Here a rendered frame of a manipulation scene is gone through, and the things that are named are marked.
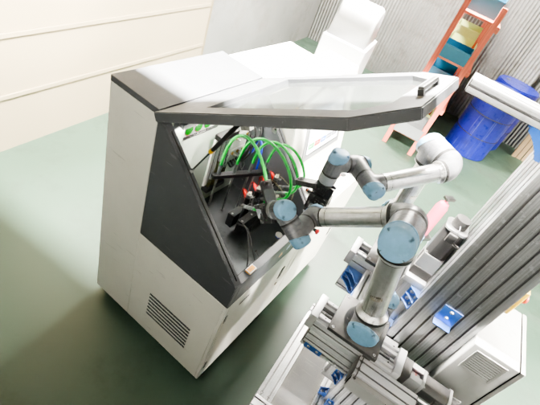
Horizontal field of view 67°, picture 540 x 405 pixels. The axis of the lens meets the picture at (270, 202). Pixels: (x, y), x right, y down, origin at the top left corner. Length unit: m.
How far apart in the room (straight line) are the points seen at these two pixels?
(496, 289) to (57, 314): 2.28
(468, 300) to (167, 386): 1.66
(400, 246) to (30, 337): 2.09
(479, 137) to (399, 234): 5.14
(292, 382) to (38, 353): 1.40
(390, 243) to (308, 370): 1.47
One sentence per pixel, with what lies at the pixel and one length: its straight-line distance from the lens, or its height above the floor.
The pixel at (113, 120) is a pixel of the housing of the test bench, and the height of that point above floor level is 1.30.
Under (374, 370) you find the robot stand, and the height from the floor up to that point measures 0.94.
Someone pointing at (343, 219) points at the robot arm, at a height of 1.47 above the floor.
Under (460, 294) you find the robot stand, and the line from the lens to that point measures 1.74.
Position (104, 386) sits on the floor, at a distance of 2.56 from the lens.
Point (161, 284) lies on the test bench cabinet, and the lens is 2.19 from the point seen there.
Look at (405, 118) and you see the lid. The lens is 1.22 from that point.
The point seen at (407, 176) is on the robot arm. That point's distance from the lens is 1.68.
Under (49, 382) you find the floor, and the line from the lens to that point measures 2.59.
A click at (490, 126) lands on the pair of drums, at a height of 0.55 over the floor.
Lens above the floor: 2.36
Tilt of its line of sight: 39 degrees down
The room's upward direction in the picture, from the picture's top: 23 degrees clockwise
